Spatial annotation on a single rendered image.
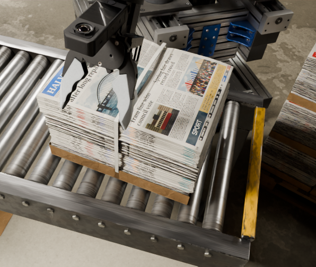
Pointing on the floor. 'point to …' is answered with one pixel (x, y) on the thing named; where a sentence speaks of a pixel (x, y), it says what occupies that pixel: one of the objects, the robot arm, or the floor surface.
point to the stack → (307, 131)
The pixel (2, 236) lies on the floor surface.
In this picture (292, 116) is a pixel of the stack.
